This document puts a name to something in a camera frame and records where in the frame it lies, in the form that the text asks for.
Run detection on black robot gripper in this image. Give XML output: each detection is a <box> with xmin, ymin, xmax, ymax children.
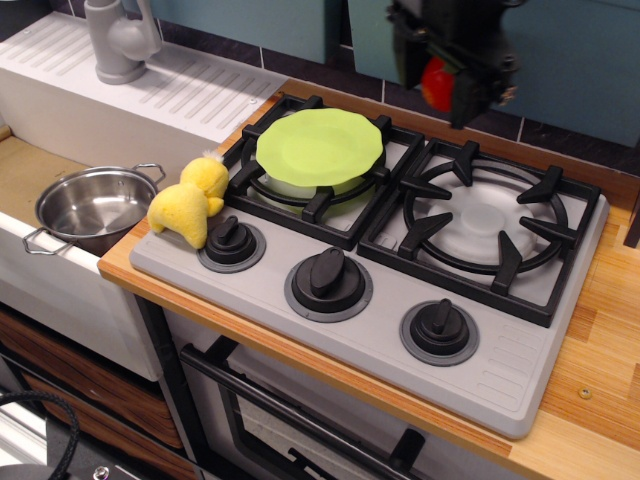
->
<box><xmin>386</xmin><ymin>1</ymin><xmax>520</xmax><ymax>129</ymax></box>

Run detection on red toy strawberry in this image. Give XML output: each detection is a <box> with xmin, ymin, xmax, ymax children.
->
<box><xmin>421</xmin><ymin>56</ymin><xmax>455</xmax><ymax>113</ymax></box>

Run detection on light green plastic plate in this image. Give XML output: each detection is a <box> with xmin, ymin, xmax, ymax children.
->
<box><xmin>256</xmin><ymin>108</ymin><xmax>384</xmax><ymax>187</ymax></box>

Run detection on stainless steel pot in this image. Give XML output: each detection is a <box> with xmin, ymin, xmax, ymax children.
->
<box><xmin>22</xmin><ymin>163</ymin><xmax>166</xmax><ymax>257</ymax></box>

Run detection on white toy sink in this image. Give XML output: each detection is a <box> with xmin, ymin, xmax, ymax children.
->
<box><xmin>1</xmin><ymin>13</ymin><xmax>284</xmax><ymax>381</ymax></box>

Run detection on black right burner grate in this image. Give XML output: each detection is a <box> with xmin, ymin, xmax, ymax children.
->
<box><xmin>358</xmin><ymin>139</ymin><xmax>609</xmax><ymax>327</ymax></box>

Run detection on black burner grate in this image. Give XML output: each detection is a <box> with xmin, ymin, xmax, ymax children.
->
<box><xmin>224</xmin><ymin>94</ymin><xmax>425</xmax><ymax>250</ymax></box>
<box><xmin>358</xmin><ymin>139</ymin><xmax>609</xmax><ymax>327</ymax></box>

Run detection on white right burner disc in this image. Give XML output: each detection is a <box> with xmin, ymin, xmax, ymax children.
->
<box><xmin>414</xmin><ymin>170</ymin><xmax>554</xmax><ymax>266</ymax></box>

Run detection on grey toy stove top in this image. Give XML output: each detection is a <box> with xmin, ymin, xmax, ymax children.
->
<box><xmin>128</xmin><ymin>92</ymin><xmax>611</xmax><ymax>441</ymax></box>

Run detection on black left burner grate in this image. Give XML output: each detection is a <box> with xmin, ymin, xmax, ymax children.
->
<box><xmin>224</xmin><ymin>94</ymin><xmax>425</xmax><ymax>250</ymax></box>

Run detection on black middle stove knob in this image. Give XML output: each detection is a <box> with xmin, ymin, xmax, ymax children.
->
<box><xmin>284</xmin><ymin>247</ymin><xmax>373</xmax><ymax>323</ymax></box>

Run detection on black stove knob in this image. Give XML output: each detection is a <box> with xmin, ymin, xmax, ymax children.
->
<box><xmin>197</xmin><ymin>216</ymin><xmax>267</xmax><ymax>274</ymax></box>
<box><xmin>399</xmin><ymin>299</ymin><xmax>480</xmax><ymax>367</ymax></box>
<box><xmin>284</xmin><ymin>247</ymin><xmax>373</xmax><ymax>323</ymax></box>

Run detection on black right stove knob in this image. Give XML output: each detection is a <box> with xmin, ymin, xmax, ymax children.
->
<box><xmin>399</xmin><ymin>299</ymin><xmax>480</xmax><ymax>367</ymax></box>

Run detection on black left stove knob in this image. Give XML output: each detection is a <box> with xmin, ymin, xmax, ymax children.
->
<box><xmin>197</xmin><ymin>216</ymin><xmax>267</xmax><ymax>274</ymax></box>

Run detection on yellow stuffed duck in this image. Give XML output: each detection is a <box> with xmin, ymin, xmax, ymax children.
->
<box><xmin>147</xmin><ymin>152</ymin><xmax>229</xmax><ymax>250</ymax></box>

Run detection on grey toy faucet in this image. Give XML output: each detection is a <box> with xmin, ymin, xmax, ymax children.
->
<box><xmin>84</xmin><ymin>0</ymin><xmax>162</xmax><ymax>85</ymax></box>

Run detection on wooden drawer fronts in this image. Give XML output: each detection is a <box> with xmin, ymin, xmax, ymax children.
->
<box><xmin>1</xmin><ymin>304</ymin><xmax>196</xmax><ymax>479</ymax></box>

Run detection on black oven door handle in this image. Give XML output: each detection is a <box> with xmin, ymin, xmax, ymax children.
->
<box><xmin>180</xmin><ymin>344</ymin><xmax>424</xmax><ymax>479</ymax></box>

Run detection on black braided foreground cable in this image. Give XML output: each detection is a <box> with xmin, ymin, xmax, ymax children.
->
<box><xmin>0</xmin><ymin>390</ymin><xmax>81</xmax><ymax>480</ymax></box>

